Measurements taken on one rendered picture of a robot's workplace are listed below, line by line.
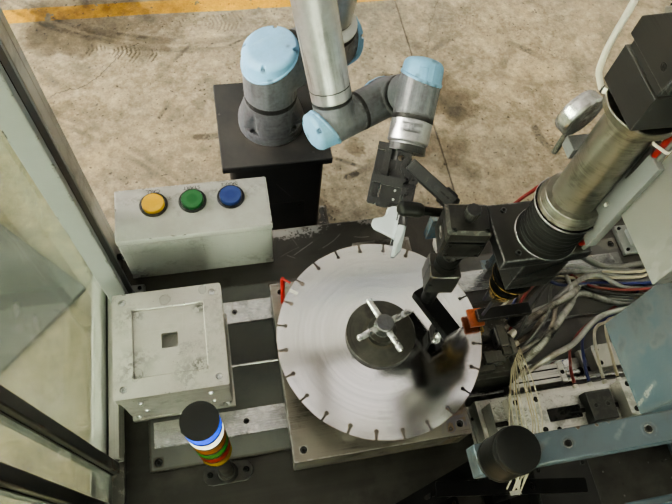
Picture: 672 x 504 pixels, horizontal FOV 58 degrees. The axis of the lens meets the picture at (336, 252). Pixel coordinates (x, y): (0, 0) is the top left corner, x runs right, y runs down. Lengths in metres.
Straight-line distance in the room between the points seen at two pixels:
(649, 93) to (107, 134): 2.12
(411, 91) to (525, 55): 1.81
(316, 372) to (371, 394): 0.09
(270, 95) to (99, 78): 1.43
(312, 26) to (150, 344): 0.58
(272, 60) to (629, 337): 0.84
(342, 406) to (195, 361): 0.25
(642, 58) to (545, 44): 2.40
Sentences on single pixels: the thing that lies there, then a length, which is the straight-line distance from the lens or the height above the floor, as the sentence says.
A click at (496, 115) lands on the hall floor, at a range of 2.60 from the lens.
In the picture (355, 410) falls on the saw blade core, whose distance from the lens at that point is 0.94.
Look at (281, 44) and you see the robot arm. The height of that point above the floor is 0.98.
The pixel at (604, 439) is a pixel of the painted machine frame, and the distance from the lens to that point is 0.94.
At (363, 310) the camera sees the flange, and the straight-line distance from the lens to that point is 0.99.
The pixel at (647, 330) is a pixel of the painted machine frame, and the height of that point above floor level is 1.29.
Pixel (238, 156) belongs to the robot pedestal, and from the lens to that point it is 1.39.
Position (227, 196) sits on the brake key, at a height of 0.91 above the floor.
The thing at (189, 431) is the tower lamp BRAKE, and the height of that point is 1.16.
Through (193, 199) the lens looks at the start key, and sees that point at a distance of 1.15.
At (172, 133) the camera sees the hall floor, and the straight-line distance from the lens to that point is 2.42.
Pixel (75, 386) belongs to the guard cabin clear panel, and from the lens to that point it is 0.98.
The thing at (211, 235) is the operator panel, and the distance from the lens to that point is 1.13.
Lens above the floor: 1.86
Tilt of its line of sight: 62 degrees down
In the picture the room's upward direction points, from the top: 9 degrees clockwise
